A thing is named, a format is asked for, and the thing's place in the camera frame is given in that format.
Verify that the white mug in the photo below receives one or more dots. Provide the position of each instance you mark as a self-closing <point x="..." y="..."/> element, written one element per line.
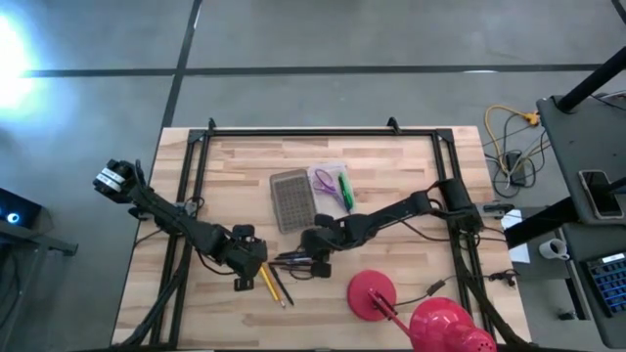
<point x="555" y="249"/>

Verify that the black device with blue light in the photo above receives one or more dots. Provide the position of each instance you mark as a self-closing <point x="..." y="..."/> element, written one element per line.
<point x="19" y="207"/>

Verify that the black power adapter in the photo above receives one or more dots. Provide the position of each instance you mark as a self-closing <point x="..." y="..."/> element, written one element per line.
<point x="515" y="163"/>

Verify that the black aluminium table frame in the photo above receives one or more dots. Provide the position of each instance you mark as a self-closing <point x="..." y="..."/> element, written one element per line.
<point x="318" y="132"/>

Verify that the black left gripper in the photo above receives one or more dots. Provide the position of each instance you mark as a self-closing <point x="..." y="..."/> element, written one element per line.
<point x="244" y="254"/>

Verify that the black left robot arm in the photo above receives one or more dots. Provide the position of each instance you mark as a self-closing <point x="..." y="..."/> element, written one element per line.
<point x="186" y="227"/>

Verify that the red desk lamp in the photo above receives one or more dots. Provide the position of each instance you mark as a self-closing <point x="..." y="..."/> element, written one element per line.
<point x="371" y="293"/>

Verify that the small black floor object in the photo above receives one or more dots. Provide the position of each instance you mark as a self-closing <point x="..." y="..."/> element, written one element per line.
<point x="567" y="315"/>

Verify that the white paper sheet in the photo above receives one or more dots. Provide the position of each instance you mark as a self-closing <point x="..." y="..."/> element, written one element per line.
<point x="518" y="251"/>

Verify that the keyboard with lit keys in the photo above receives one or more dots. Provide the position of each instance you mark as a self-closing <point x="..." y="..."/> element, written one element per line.
<point x="611" y="286"/>

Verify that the grey metal stand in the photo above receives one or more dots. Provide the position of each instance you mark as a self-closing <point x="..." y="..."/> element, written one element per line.
<point x="44" y="244"/>

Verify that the black diagonal pole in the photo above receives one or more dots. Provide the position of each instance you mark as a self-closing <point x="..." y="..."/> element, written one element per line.
<point x="587" y="83"/>

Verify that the green marker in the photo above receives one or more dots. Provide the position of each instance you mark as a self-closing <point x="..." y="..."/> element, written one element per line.
<point x="346" y="193"/>

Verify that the yellow pencil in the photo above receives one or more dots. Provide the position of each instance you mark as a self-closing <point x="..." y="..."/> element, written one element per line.
<point x="271" y="286"/>

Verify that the grey side desk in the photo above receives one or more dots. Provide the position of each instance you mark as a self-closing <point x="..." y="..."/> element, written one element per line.
<point x="567" y="142"/>

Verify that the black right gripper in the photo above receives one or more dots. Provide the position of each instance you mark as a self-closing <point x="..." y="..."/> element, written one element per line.
<point x="320" y="242"/>

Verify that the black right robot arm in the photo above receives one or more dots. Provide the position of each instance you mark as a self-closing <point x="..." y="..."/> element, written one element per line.
<point x="386" y="212"/>

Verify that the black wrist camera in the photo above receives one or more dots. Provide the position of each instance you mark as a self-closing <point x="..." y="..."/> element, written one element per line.
<point x="243" y="284"/>
<point x="322" y="269"/>

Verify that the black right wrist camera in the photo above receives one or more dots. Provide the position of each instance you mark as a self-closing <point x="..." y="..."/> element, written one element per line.
<point x="322" y="269"/>

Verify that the black smartphone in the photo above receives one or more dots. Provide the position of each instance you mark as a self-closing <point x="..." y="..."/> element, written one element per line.
<point x="601" y="193"/>

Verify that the black slanted bar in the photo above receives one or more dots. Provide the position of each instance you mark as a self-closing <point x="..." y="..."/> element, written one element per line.
<point x="538" y="222"/>

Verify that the translucent supply box grey lid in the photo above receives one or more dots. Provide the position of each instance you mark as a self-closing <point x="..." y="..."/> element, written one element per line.
<point x="293" y="200"/>

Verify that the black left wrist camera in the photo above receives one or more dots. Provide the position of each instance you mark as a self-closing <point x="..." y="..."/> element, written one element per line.
<point x="243" y="284"/>

